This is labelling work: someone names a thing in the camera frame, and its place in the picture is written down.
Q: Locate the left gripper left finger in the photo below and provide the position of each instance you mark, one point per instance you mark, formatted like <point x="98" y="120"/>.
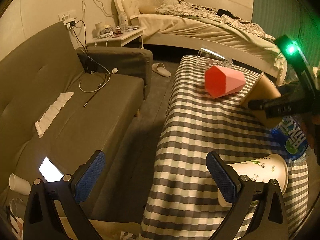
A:
<point x="41" y="219"/>

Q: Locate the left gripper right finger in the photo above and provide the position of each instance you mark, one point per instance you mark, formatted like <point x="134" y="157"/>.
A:
<point x="269" y="220"/>

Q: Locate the brown paper cup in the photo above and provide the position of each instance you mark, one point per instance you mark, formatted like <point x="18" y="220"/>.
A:
<point x="262" y="89"/>

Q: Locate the white plastic cup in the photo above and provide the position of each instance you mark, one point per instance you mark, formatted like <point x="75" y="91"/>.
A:
<point x="19" y="185"/>

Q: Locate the white printed paper cup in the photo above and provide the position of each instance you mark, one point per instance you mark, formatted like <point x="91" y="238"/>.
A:
<point x="264" y="169"/>

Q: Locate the blue water bottle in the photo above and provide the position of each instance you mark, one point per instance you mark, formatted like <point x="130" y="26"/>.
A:
<point x="292" y="140"/>

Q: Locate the glowing smartphone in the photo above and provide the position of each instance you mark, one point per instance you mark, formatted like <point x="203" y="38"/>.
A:
<point x="49" y="171"/>

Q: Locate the pink faceted container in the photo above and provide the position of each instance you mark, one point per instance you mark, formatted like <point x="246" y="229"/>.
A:
<point x="221" y="81"/>

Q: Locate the checkered tablecloth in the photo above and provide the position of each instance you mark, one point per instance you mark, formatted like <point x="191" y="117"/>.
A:
<point x="184" y="201"/>

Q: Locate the green curtain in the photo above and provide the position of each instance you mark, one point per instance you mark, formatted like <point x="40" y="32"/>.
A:
<point x="280" y="17"/>

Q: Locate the folded white tissue strip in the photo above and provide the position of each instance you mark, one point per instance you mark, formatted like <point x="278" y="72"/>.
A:
<point x="47" y="118"/>

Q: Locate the grey sofa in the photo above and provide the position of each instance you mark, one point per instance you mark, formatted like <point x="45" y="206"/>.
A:
<point x="109" y="85"/>

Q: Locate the beige slipper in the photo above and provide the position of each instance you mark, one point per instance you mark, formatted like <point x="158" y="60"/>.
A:
<point x="160" y="69"/>

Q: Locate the bed with beige sheets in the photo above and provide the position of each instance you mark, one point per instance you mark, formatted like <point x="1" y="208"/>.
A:
<point x="179" y="17"/>

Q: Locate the white pillow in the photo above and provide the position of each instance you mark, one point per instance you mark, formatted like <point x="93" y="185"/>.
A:
<point x="131" y="7"/>

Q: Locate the white bedside table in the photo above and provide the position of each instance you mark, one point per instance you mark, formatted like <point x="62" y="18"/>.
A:
<point x="130" y="39"/>

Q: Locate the wall power strip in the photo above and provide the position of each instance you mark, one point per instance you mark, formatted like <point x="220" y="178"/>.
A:
<point x="67" y="18"/>

